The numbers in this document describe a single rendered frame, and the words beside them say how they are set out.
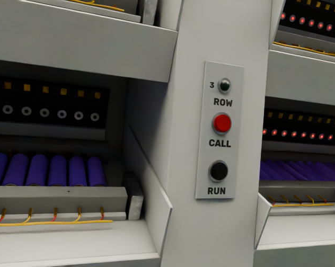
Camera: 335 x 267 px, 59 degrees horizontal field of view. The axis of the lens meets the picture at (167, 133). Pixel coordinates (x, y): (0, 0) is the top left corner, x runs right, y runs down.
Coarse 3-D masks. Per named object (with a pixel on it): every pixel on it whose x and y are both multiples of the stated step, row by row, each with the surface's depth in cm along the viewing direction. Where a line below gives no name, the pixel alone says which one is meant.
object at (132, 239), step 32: (0, 128) 36; (32, 128) 37; (64, 128) 38; (96, 128) 40; (128, 128) 40; (128, 160) 39; (128, 192) 30; (160, 192) 26; (96, 224) 28; (128, 224) 29; (160, 224) 26; (0, 256) 22; (32, 256) 23; (64, 256) 23; (96, 256) 24; (128, 256) 25; (160, 256) 25
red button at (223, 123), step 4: (220, 116) 27; (224, 116) 27; (216, 120) 26; (220, 120) 26; (224, 120) 27; (228, 120) 27; (216, 124) 26; (220, 124) 26; (224, 124) 27; (228, 124) 27; (216, 128) 26; (220, 128) 26; (224, 128) 27; (228, 128) 27
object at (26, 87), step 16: (0, 80) 34; (16, 80) 35; (32, 80) 36; (0, 96) 35; (16, 96) 36; (32, 96) 36; (48, 96) 37; (64, 96) 37; (80, 96) 38; (96, 96) 38; (0, 112) 36; (16, 112) 36; (32, 112) 37; (96, 112) 39
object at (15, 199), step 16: (0, 192) 26; (16, 192) 26; (32, 192) 26; (48, 192) 27; (64, 192) 27; (80, 192) 28; (96, 192) 28; (112, 192) 29; (0, 208) 25; (16, 208) 26; (32, 208) 26; (48, 208) 27; (64, 208) 27; (80, 208) 28; (96, 208) 28; (112, 208) 29; (0, 224) 24; (16, 224) 25; (32, 224) 25; (48, 224) 25; (64, 224) 26
